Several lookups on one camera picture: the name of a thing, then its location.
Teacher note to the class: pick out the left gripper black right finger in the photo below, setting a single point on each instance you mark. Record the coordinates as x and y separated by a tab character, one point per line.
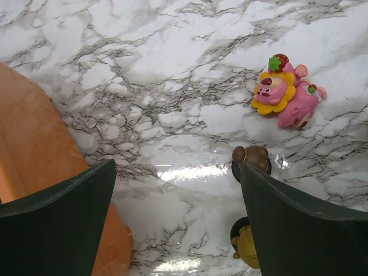
296	233

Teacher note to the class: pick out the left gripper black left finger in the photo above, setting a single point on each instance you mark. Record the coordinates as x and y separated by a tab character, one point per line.
57	231

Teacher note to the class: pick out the pink bear yellow flower figurine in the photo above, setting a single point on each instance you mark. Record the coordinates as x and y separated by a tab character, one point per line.
277	86

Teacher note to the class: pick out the olive hat figurine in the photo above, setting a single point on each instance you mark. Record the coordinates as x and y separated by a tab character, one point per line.
243	243

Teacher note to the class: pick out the orange plastic bin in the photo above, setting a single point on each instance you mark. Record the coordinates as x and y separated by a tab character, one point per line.
42	153

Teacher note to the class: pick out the brown hair bun figurine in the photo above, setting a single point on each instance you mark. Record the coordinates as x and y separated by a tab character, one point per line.
257	156

